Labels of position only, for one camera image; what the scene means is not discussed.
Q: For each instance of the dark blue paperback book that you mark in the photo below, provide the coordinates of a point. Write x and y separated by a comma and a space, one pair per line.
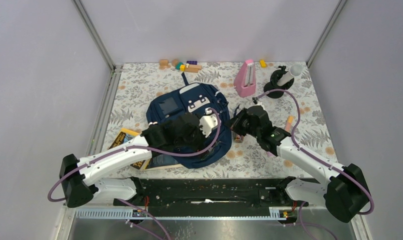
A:
161, 162

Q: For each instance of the round tan wooden block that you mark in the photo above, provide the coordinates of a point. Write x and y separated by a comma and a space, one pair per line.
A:
174, 62

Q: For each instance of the tan wooden cube block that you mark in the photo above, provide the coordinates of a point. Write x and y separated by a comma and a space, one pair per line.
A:
164, 62

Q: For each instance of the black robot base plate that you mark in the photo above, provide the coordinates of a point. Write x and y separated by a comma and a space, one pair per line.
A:
212, 195

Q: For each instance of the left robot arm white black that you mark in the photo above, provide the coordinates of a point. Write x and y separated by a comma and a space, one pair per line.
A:
85, 179

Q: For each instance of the black stand with white tube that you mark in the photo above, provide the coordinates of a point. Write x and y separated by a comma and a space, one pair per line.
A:
283, 78

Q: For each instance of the pink metronome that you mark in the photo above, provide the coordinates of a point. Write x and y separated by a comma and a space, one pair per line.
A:
245, 80

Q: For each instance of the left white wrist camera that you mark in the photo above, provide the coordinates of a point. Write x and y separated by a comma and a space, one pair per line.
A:
208, 123

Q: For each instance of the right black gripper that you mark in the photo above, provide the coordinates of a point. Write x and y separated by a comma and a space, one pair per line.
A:
235, 123

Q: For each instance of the navy blue student backpack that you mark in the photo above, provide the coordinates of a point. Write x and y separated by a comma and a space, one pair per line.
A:
198, 99

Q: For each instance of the purple wooden block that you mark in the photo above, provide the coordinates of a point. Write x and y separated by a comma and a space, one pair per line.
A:
192, 62

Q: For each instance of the teal wooden block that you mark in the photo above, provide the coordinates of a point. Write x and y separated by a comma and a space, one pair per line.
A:
178, 65

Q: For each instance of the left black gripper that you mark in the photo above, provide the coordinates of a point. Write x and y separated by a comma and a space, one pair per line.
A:
198, 146

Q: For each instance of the yellow black treehouse book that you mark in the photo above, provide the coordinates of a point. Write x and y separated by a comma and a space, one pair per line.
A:
125, 135

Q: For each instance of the long tan wooden block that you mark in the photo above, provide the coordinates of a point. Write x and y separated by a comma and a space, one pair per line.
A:
191, 68

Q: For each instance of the orange pink highlighter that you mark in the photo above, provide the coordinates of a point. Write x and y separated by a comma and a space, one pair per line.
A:
288, 124

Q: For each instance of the slotted grey cable duct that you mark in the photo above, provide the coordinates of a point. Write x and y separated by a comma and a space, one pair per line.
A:
269, 213

